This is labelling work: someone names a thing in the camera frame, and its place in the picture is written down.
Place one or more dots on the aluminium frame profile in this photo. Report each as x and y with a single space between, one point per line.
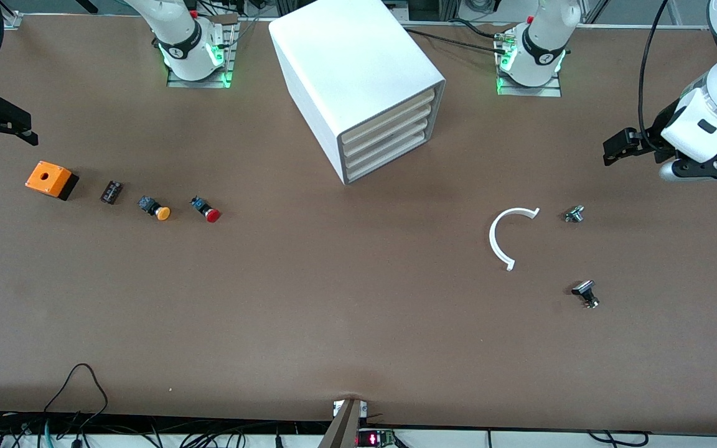
13 20

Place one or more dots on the small black contact block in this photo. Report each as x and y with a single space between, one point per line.
111 191

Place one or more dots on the red push button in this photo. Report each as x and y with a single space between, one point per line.
212 216

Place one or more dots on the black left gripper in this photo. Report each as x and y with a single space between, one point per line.
656 140

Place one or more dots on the orange box with black base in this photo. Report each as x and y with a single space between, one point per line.
47 177

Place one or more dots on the white table clamp bracket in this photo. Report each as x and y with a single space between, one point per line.
337 407

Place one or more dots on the white drawer cabinet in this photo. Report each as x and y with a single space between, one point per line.
346 62

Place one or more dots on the device with red display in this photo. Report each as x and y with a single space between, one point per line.
372 439

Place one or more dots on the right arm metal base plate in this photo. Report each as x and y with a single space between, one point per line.
200 84

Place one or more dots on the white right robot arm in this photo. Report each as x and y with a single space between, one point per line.
184 56

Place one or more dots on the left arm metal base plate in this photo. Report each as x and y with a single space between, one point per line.
539 91

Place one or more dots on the brown wooden post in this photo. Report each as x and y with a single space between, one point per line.
343 429

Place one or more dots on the orange push button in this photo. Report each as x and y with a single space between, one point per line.
162 213

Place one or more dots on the black knob switch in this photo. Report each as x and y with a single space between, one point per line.
584 290

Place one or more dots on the white curved plastic piece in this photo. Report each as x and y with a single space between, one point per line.
494 239

